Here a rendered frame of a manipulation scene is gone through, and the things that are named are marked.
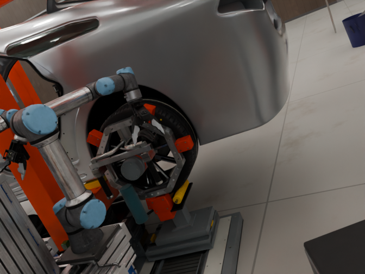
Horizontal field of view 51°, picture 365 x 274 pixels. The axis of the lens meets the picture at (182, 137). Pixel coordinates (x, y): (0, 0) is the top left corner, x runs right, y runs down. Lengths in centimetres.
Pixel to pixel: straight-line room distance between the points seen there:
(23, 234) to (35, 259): 12
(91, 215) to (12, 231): 33
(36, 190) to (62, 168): 95
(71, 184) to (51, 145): 17
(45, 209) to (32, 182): 19
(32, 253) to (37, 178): 75
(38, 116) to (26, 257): 60
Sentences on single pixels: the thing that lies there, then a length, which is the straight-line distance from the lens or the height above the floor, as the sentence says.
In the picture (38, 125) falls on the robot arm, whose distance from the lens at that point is 146.
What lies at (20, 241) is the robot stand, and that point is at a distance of 172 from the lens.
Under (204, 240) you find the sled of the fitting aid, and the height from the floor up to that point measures 17.
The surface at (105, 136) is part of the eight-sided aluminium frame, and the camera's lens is 244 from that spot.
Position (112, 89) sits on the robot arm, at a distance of 170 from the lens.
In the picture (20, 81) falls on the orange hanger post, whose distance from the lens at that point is 571.
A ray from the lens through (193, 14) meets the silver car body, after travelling 231.
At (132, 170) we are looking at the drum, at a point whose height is 85.
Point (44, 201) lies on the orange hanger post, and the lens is 248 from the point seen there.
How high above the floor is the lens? 152
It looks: 16 degrees down
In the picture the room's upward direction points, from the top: 24 degrees counter-clockwise
